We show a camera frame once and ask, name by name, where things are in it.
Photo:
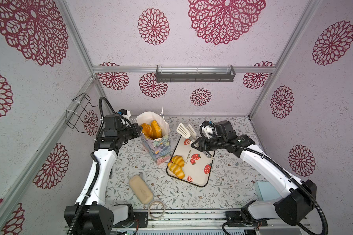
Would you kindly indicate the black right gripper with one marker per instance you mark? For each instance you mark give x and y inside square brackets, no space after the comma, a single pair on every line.
[206,141]

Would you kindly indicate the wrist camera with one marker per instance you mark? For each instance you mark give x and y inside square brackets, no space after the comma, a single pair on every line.
[223,128]
[114,122]

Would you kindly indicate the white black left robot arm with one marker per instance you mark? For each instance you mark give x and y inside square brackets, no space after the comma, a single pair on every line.
[89,215]

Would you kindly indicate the black wire wall holder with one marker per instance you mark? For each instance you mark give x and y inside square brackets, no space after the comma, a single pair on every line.
[74,116]

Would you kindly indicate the black wall shelf rack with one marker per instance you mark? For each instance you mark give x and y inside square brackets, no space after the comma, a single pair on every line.
[195,76]

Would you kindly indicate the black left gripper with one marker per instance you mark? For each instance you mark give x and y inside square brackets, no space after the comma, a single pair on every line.
[136,132]

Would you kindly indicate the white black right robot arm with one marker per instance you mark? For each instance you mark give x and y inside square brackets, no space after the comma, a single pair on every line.
[297,197]

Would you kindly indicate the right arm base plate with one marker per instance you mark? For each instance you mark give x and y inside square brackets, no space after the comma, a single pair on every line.
[238,218]

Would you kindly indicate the white strawberry tray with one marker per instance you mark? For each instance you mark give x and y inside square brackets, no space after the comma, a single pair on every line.
[197,166]

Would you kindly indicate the floral white paper bag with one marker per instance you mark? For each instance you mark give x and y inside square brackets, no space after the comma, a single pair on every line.
[159,149]

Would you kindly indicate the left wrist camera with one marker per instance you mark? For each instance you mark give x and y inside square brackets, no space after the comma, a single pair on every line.
[114,122]

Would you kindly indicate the beige oval bread loaf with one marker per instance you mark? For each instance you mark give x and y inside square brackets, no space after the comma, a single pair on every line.
[141,189]

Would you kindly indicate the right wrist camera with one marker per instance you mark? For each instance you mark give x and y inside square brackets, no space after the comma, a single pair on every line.
[223,128]

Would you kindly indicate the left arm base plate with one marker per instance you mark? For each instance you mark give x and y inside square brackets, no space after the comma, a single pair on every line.
[139,219]

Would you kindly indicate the clear tape roll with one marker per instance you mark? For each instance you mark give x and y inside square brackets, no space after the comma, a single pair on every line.
[156,209]

